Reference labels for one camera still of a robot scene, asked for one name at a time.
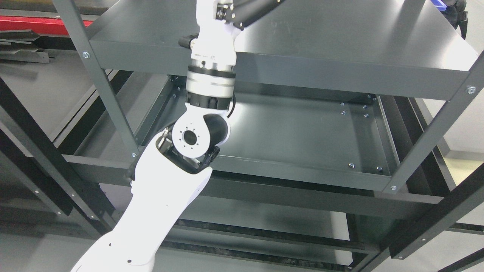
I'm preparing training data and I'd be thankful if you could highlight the black metal rack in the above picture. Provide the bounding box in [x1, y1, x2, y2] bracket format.
[0, 0, 133, 235]

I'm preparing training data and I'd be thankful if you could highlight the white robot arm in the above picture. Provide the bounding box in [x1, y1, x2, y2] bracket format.
[71, 54, 236, 272]

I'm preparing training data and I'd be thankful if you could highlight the dark grey metal shelf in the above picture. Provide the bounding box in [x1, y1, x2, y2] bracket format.
[53, 0, 484, 272]

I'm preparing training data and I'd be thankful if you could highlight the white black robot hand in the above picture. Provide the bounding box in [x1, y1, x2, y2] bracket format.
[191, 0, 283, 66]

